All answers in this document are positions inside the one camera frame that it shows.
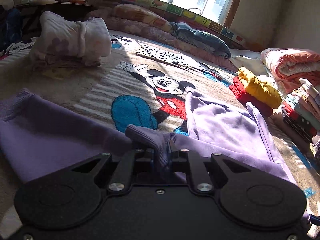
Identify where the red knit sweater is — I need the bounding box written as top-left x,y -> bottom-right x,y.
229,76 -> 273,117

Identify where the yellow knit sweater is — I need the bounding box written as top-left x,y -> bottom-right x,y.
238,67 -> 282,109

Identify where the white duvet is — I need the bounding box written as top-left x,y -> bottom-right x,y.
229,49 -> 287,100

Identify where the cluttered side table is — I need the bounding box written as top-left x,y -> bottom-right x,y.
0,0 -> 98,53

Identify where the colourful foam mat strip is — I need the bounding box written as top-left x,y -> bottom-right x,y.
121,0 -> 250,49

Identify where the stack of folded clothes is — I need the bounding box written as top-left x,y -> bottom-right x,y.
281,78 -> 319,145

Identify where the dark blue pillow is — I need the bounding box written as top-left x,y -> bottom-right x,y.
171,22 -> 231,59

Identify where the white floral cloth bundle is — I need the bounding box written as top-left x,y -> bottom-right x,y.
29,11 -> 112,66

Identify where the purple sweatshirt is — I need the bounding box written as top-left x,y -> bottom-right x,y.
0,87 -> 312,233

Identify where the orange rolled quilt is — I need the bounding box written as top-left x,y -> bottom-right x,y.
261,48 -> 319,93

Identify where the pink floral quilt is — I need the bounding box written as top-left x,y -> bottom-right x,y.
85,4 -> 237,72

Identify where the Mickey Mouse blanket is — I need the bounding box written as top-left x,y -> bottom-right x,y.
0,28 -> 320,221

